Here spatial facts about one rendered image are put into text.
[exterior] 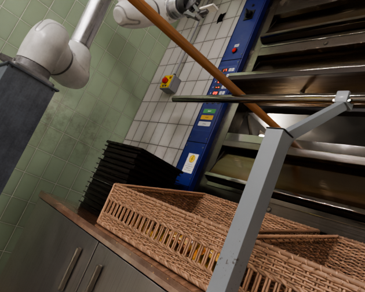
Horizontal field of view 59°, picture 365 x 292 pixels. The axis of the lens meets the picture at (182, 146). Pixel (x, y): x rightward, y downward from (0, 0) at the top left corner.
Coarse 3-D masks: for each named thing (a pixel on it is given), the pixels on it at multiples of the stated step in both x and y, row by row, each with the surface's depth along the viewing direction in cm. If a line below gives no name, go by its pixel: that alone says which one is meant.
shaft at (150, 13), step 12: (132, 0) 85; (144, 12) 88; (156, 12) 89; (156, 24) 91; (168, 24) 92; (168, 36) 95; (180, 36) 95; (192, 48) 98; (204, 60) 102; (216, 72) 106; (228, 84) 110; (252, 108) 121; (264, 120) 126
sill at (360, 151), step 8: (232, 136) 157; (240, 136) 153; (248, 136) 150; (256, 136) 147; (296, 144) 131; (304, 144) 129; (312, 144) 126; (320, 144) 124; (328, 144) 122; (336, 144) 120; (328, 152) 120; (336, 152) 118; (344, 152) 116; (352, 152) 114; (360, 152) 112
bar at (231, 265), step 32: (192, 96) 128; (224, 96) 115; (256, 96) 105; (288, 96) 96; (320, 96) 88; (352, 96) 82; (288, 128) 70; (256, 160) 65; (256, 192) 62; (256, 224) 62; (224, 256) 61; (224, 288) 58
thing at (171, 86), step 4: (168, 76) 208; (172, 76) 204; (176, 76) 206; (168, 80) 206; (172, 80) 204; (176, 80) 206; (180, 80) 208; (164, 84) 207; (168, 84) 204; (172, 84) 204; (176, 84) 206; (160, 88) 209; (164, 88) 206; (168, 88) 203; (172, 88) 205; (176, 88) 207; (168, 92) 210; (172, 92) 207
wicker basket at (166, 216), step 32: (128, 192) 108; (160, 192) 130; (192, 192) 142; (128, 224) 102; (160, 224) 92; (192, 224) 85; (224, 224) 131; (288, 224) 116; (160, 256) 87; (192, 256) 81
